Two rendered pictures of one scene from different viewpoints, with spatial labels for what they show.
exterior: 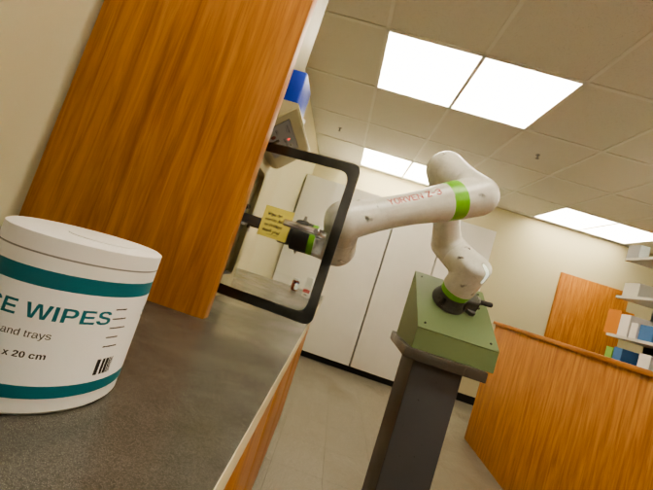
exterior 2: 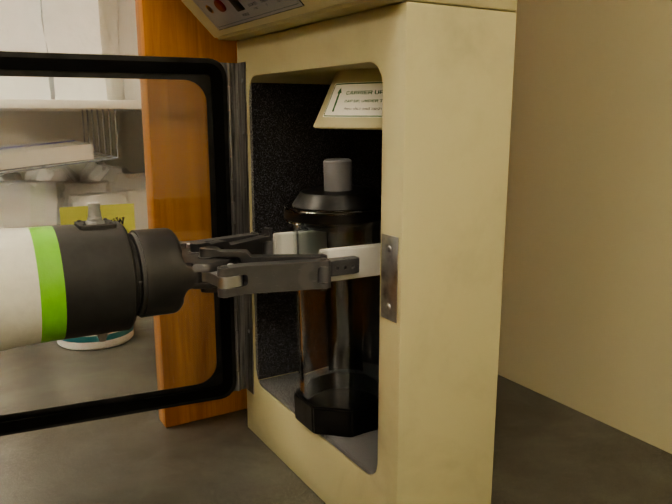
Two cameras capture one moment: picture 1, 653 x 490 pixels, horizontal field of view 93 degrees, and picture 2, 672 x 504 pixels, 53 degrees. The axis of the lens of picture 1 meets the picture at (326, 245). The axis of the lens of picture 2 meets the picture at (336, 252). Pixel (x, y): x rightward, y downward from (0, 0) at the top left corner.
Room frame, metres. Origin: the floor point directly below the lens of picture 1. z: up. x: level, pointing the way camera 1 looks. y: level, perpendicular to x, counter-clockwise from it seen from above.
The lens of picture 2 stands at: (1.49, -0.06, 1.33)
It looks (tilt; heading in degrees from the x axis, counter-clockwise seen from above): 12 degrees down; 146
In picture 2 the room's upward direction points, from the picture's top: straight up
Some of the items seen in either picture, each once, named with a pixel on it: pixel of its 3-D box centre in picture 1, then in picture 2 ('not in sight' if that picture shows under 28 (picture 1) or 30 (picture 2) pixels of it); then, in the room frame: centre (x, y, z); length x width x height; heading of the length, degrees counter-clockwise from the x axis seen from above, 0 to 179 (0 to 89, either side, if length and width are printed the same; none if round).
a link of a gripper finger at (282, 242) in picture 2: not in sight; (304, 244); (0.90, 0.30, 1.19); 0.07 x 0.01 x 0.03; 87
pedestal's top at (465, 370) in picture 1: (432, 353); not in sight; (1.35, -0.58, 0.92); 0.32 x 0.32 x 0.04; 86
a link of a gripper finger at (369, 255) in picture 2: not in sight; (352, 262); (1.00, 0.30, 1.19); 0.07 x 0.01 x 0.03; 86
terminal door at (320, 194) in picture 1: (278, 227); (93, 245); (0.76, 0.13, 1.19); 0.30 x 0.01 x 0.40; 79
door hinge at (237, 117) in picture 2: not in sight; (239, 235); (0.79, 0.28, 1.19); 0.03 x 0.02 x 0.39; 176
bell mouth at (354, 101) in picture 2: not in sight; (401, 99); (0.97, 0.38, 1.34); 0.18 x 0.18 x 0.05
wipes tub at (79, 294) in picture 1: (67, 306); not in sight; (0.32, 0.23, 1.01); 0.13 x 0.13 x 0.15
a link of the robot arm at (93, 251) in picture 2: not in sight; (95, 273); (0.94, 0.08, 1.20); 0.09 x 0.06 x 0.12; 176
